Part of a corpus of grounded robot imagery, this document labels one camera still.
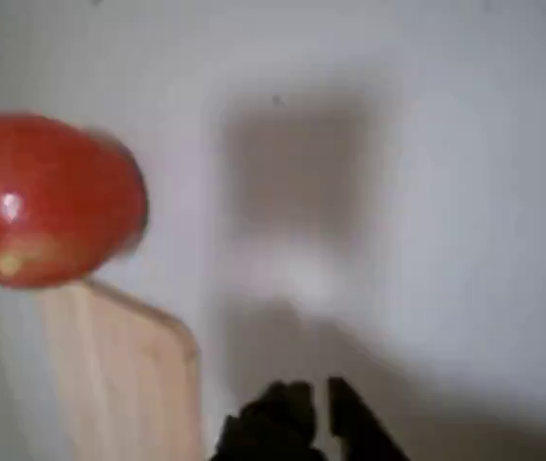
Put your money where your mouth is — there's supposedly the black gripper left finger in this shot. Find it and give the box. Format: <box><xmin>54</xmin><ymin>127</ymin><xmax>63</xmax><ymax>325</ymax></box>
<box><xmin>211</xmin><ymin>381</ymin><xmax>332</xmax><ymax>461</ymax></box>

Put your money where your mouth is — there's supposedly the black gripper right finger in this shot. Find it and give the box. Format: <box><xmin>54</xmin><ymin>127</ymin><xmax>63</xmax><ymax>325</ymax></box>
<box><xmin>327</xmin><ymin>376</ymin><xmax>412</xmax><ymax>461</ymax></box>

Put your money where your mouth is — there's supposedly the red small object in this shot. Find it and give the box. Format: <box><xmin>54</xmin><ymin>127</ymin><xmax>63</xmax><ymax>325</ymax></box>
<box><xmin>0</xmin><ymin>112</ymin><xmax>150</xmax><ymax>290</ymax></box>

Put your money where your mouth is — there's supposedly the wooden cutting board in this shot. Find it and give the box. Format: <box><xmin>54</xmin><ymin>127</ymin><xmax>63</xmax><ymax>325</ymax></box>
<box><xmin>36</xmin><ymin>278</ymin><xmax>202</xmax><ymax>461</ymax></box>

